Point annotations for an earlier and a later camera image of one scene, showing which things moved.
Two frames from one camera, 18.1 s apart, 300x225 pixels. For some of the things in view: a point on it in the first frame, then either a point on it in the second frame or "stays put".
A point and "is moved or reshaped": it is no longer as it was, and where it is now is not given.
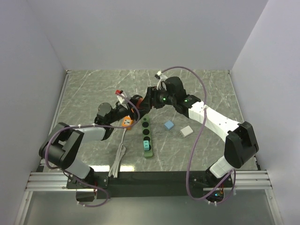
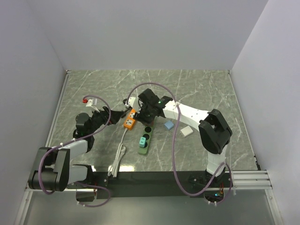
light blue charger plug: x=169 y=124 stays put
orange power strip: x=127 y=121 stays put
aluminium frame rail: x=253 y=180 stays put
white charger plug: x=186 y=131 stays put
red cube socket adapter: x=140 y=100 is moved or reshaped
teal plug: x=146 y=145 → x=142 y=142
